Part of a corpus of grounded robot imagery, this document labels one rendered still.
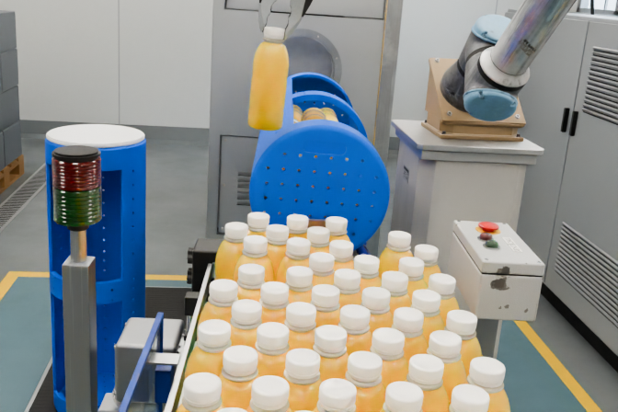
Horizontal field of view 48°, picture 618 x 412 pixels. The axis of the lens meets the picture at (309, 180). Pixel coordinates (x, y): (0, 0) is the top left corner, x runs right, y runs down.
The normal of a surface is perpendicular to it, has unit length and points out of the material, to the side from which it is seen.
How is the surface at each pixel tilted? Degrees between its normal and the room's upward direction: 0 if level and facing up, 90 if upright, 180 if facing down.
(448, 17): 90
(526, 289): 90
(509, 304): 90
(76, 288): 90
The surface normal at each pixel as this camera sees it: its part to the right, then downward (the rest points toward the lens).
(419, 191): -0.63, 0.17
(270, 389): 0.07, -0.96
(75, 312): 0.03, 0.27
